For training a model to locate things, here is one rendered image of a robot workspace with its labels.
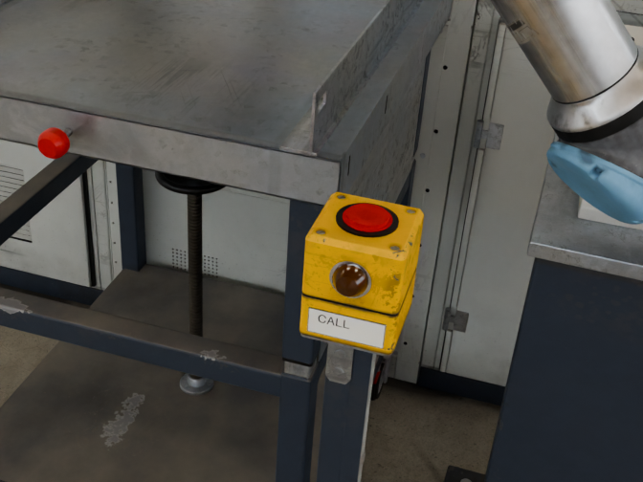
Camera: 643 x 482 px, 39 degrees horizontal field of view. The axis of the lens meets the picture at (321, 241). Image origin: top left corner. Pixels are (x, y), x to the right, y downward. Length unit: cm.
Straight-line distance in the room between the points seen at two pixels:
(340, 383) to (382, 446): 101
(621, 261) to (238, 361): 47
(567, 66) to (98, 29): 66
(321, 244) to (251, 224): 115
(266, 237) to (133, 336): 70
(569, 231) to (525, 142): 57
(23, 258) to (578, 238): 140
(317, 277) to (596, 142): 30
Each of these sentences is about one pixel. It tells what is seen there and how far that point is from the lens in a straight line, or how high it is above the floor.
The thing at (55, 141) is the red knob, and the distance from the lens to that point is 101.
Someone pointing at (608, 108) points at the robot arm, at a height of 95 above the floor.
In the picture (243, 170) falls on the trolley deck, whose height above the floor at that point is 81.
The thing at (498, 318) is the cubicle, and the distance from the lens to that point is 180.
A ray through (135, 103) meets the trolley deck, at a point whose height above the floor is 85.
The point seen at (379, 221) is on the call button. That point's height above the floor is 91.
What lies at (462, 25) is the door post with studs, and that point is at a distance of 157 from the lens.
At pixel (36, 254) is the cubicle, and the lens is 213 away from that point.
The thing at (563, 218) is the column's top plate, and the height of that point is 75.
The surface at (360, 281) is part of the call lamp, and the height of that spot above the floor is 88.
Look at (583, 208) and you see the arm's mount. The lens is 109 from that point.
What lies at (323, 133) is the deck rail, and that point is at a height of 85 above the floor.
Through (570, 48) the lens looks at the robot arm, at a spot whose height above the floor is 100.
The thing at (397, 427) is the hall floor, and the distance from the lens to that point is 186.
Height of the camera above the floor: 127
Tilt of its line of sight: 32 degrees down
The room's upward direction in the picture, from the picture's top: 4 degrees clockwise
